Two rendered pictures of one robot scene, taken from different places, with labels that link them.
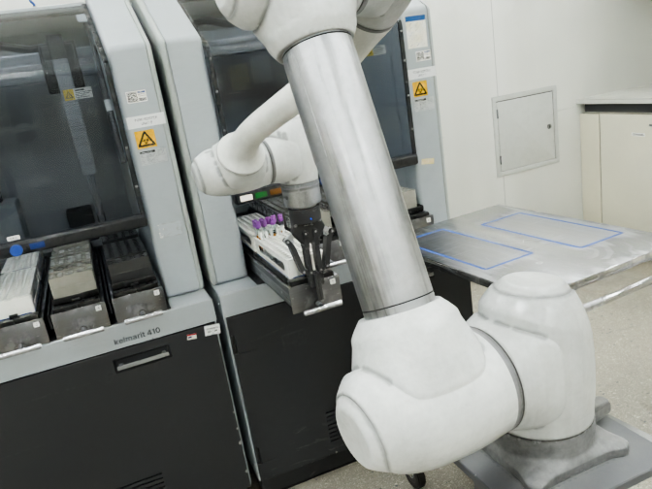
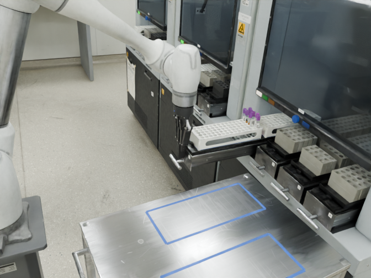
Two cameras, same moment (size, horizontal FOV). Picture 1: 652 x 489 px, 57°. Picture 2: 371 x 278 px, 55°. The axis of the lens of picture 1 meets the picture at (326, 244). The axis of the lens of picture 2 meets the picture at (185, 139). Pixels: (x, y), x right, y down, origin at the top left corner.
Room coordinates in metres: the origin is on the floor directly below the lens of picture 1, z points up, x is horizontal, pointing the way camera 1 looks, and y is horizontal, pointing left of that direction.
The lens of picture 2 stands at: (1.29, -1.16, 1.55)
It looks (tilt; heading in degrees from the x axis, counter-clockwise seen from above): 30 degrees down; 84
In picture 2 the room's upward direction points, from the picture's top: 4 degrees clockwise
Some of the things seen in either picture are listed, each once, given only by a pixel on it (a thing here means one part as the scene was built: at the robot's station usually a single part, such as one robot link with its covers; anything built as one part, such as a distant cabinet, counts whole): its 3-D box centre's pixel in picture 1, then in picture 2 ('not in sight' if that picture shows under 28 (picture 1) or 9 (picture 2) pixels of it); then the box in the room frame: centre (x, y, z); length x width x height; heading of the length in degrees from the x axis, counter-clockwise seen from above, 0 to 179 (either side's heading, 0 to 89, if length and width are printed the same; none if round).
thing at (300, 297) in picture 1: (276, 261); (251, 140); (1.71, 0.15, 0.78); 0.73 x 0.14 x 0.09; 20
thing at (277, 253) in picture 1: (287, 254); (225, 134); (1.59, 0.11, 0.83); 0.30 x 0.10 x 0.06; 20
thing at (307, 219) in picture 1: (307, 223); (183, 114); (1.40, 0.04, 0.96); 0.08 x 0.07 x 0.09; 110
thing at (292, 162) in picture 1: (288, 148); (184, 66); (1.39, 0.05, 1.14); 0.13 x 0.11 x 0.16; 115
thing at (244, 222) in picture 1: (256, 232); (286, 123); (1.88, 0.21, 0.83); 0.30 x 0.10 x 0.06; 20
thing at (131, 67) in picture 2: not in sight; (130, 78); (1.08, 1.78, 0.43); 0.27 x 0.02 x 0.36; 110
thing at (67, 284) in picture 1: (73, 283); (206, 79); (1.57, 0.69, 0.85); 0.12 x 0.02 x 0.06; 111
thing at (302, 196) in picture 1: (301, 193); (184, 96); (1.40, 0.04, 1.03); 0.09 x 0.09 x 0.06
